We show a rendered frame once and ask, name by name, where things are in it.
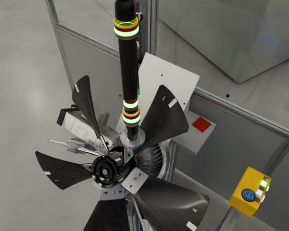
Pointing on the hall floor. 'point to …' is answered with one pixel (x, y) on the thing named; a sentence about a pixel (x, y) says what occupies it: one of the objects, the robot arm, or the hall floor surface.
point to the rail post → (222, 221)
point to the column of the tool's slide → (144, 33)
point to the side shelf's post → (172, 162)
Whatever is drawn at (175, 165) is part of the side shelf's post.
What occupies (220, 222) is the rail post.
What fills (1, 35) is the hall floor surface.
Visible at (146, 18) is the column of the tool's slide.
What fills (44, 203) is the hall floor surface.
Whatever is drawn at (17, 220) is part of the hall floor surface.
